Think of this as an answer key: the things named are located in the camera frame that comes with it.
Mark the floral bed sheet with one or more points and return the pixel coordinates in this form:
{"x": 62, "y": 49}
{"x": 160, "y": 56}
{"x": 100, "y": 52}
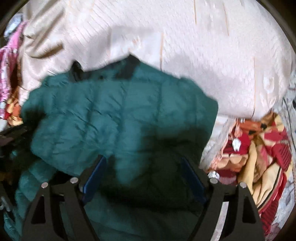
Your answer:
{"x": 290, "y": 199}

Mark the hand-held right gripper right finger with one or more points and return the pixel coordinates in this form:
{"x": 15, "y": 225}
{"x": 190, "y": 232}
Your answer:
{"x": 194, "y": 180}

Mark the cream embossed blanket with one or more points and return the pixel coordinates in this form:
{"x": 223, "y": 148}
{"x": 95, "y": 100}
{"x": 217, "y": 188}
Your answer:
{"x": 185, "y": 58}

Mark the green puffer jacket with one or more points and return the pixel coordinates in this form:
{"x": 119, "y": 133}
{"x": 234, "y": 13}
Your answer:
{"x": 111, "y": 115}

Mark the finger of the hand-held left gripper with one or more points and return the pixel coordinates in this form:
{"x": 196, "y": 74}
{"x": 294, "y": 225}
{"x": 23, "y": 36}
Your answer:
{"x": 13, "y": 136}

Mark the red yellow patterned blanket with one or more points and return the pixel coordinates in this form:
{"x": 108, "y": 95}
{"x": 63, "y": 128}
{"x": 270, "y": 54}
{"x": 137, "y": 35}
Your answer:
{"x": 266, "y": 150}

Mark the orange patterned cloth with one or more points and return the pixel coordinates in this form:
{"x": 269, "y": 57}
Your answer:
{"x": 15, "y": 109}

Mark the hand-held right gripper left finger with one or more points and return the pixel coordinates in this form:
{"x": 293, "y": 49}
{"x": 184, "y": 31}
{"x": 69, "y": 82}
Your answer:
{"x": 93, "y": 180}

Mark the pink printed blanket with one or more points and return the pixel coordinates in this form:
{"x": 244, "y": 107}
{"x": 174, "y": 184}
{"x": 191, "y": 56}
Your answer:
{"x": 9, "y": 64}

